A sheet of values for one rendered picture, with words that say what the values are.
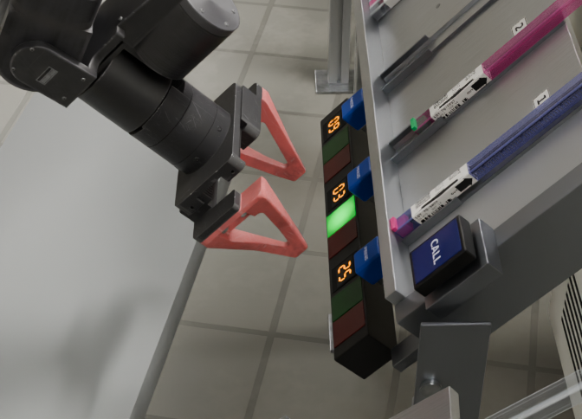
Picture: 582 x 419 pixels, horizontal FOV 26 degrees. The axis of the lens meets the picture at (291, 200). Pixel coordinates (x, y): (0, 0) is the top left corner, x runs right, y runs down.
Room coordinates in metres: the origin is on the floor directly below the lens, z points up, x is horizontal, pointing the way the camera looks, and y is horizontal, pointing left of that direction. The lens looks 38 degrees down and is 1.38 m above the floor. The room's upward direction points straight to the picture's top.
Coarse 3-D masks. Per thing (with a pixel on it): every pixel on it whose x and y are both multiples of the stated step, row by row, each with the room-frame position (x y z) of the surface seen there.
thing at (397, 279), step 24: (360, 0) 1.14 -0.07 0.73; (360, 24) 1.10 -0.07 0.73; (360, 48) 1.06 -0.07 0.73; (360, 72) 1.02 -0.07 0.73; (384, 96) 0.98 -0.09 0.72; (384, 120) 0.94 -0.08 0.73; (384, 144) 0.90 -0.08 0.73; (384, 168) 0.86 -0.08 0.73; (384, 192) 0.82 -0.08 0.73; (384, 216) 0.79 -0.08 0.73; (384, 240) 0.76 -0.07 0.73; (384, 264) 0.74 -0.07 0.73; (408, 264) 0.74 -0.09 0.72; (384, 288) 0.71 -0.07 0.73; (408, 288) 0.71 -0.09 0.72
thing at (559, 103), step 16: (576, 80) 0.78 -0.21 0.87; (560, 96) 0.78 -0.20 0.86; (576, 96) 0.78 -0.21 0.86; (544, 112) 0.78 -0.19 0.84; (560, 112) 0.78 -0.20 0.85; (512, 128) 0.79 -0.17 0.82; (528, 128) 0.78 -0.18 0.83; (544, 128) 0.78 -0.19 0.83; (496, 144) 0.78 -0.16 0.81; (512, 144) 0.78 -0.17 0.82; (480, 160) 0.78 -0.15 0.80; (496, 160) 0.78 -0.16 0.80; (480, 176) 0.78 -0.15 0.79; (400, 224) 0.78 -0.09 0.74; (416, 224) 0.77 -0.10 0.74
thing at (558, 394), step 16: (560, 384) 0.49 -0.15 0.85; (576, 384) 0.49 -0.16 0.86; (528, 400) 0.50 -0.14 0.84; (544, 400) 0.49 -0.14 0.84; (560, 400) 0.49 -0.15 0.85; (576, 400) 0.48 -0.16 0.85; (496, 416) 0.50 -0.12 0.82; (512, 416) 0.49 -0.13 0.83; (528, 416) 0.49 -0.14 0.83; (544, 416) 0.49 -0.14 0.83
